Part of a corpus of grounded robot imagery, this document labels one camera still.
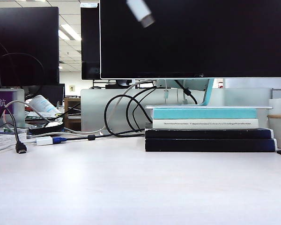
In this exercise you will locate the teal book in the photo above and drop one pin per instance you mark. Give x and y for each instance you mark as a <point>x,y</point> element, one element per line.
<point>201,113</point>

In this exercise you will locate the dark navy book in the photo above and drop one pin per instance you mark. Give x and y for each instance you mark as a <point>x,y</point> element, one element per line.
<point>201,133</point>
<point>201,145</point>

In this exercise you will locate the brown wooden cabinet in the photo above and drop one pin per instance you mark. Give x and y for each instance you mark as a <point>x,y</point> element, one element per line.
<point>71,103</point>

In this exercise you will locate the light blue monitor stand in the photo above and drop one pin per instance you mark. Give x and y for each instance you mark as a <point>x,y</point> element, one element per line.
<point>209,93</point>

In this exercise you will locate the black AOC monitor white bezel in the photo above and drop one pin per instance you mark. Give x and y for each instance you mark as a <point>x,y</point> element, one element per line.
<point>189,47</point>

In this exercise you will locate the narrow black monitor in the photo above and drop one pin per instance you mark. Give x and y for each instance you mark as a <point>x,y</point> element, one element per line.
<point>90,47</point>

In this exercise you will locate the white book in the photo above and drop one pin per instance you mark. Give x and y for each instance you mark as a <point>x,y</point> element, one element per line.
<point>224,123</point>

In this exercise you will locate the small black background monitor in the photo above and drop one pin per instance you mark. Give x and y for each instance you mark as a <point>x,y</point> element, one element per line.
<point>53,93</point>

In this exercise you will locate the black round flat device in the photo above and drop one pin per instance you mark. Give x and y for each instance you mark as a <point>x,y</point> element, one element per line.
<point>46,128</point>

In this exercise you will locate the white bottle blue print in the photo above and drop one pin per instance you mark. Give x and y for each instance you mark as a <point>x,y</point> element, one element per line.
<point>43,104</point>

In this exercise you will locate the white adapter blue plug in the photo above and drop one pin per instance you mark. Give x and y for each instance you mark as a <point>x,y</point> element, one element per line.
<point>44,141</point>

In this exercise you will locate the ceiling light panel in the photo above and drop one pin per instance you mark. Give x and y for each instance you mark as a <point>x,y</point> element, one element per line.
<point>69,32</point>

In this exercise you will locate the wide black monitor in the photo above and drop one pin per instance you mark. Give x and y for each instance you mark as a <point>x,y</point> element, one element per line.
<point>25,47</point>

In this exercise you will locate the white box printed label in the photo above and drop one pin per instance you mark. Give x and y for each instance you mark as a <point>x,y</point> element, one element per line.
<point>2,140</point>

